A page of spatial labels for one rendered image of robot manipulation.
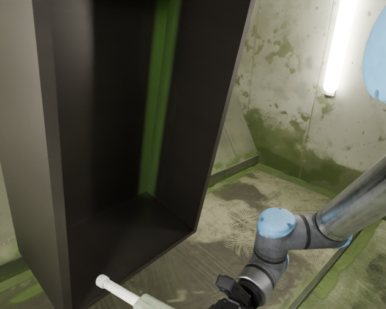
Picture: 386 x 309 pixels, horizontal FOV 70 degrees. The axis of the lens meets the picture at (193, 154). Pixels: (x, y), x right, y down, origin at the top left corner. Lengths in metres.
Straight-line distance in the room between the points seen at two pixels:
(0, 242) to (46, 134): 1.29
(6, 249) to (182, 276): 0.94
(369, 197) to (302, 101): 2.03
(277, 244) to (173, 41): 0.78
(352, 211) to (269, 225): 0.19
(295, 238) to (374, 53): 0.52
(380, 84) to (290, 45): 2.33
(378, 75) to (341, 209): 0.40
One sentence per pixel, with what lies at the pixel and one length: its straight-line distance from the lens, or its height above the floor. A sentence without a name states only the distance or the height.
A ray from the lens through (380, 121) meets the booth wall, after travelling 2.42.
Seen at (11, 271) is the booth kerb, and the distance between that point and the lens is 1.86.
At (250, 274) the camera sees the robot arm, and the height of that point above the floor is 0.71.
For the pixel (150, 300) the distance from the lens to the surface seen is 0.74.
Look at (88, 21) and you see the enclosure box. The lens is 0.96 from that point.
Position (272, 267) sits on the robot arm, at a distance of 0.81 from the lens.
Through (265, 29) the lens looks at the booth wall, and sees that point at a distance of 2.78.
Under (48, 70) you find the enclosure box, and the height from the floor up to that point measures 1.21.
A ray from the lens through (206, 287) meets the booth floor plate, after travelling 1.63.
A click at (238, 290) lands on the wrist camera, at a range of 0.70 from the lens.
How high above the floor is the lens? 1.27
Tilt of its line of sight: 23 degrees down
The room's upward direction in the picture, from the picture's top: 1 degrees clockwise
